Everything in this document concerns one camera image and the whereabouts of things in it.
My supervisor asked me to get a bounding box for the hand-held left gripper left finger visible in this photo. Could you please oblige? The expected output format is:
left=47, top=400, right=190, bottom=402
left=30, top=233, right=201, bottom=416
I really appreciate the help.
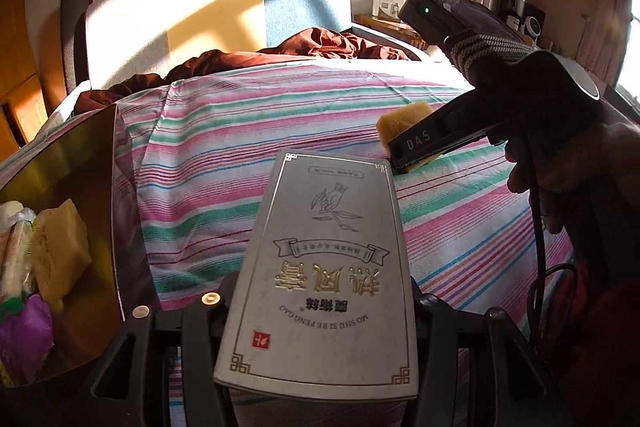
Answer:
left=90, top=277, right=236, bottom=427

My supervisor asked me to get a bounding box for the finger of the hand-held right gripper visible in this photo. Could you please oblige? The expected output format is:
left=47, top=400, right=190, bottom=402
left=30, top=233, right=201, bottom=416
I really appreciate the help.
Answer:
left=387, top=92, right=501, bottom=171

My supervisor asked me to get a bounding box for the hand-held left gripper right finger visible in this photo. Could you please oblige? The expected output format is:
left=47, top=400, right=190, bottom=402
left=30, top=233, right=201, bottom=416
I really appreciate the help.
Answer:
left=410, top=279, right=566, bottom=427

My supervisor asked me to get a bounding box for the small yellow sponge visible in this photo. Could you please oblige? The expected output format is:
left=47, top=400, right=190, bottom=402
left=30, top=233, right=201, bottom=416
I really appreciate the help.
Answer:
left=376, top=102, right=435, bottom=172

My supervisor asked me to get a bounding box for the grey box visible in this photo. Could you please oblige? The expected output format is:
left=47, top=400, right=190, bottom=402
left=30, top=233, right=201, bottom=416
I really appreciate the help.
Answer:
left=212, top=150, right=421, bottom=403

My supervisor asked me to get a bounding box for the large yellow sponge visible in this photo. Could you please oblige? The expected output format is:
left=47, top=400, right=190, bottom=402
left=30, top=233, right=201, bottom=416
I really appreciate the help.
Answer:
left=31, top=198, right=93, bottom=305

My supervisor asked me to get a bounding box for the purple packet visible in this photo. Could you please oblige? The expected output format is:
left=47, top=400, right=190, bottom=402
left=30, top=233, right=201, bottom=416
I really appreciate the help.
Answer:
left=0, top=294, right=55, bottom=385

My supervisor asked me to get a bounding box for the clear cracker packet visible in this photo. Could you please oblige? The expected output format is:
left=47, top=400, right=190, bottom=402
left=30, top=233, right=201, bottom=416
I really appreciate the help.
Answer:
left=0, top=207, right=38, bottom=303

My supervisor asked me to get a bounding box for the gold tin box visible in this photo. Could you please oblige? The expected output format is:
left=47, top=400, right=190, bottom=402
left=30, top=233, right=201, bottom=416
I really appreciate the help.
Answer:
left=0, top=103, right=126, bottom=390

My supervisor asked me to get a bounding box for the white plastic ball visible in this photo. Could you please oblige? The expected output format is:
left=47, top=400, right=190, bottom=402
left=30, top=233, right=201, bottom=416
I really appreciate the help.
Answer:
left=0, top=201, right=23, bottom=228

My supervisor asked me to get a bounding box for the person's right hand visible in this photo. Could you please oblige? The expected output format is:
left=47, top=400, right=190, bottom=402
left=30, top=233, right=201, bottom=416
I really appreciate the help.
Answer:
left=504, top=97, right=640, bottom=235

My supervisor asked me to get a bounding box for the white round device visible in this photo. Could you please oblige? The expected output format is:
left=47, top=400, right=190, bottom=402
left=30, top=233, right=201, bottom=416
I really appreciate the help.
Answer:
left=517, top=4, right=546, bottom=40

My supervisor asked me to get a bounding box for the wooden ledge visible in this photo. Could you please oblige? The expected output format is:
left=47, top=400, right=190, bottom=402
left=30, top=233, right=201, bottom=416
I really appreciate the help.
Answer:
left=354, top=13, right=428, bottom=50

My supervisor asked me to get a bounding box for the white carton box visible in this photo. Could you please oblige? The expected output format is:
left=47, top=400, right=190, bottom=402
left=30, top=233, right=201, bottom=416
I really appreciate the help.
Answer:
left=372, top=0, right=416, bottom=22

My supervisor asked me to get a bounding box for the brown blanket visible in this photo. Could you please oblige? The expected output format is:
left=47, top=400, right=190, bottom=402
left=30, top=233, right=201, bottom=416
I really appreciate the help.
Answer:
left=75, top=27, right=416, bottom=115

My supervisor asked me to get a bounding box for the red clothing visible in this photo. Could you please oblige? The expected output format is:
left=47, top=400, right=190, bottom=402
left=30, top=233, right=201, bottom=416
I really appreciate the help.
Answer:
left=537, top=277, right=640, bottom=427

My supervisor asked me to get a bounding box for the striped bedsheet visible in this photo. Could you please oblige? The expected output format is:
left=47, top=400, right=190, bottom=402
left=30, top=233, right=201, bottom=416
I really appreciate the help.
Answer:
left=0, top=57, right=576, bottom=427

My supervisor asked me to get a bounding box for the padded bed headboard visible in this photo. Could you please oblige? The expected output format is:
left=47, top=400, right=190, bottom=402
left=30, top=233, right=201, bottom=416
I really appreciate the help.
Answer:
left=85, top=0, right=351, bottom=90

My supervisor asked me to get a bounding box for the wooden wardrobe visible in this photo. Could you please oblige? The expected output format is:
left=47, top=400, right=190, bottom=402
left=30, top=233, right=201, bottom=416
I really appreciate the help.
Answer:
left=0, top=0, right=51, bottom=148

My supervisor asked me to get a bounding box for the black cable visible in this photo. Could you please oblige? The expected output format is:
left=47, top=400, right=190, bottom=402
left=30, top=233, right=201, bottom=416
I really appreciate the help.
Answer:
left=527, top=157, right=581, bottom=348

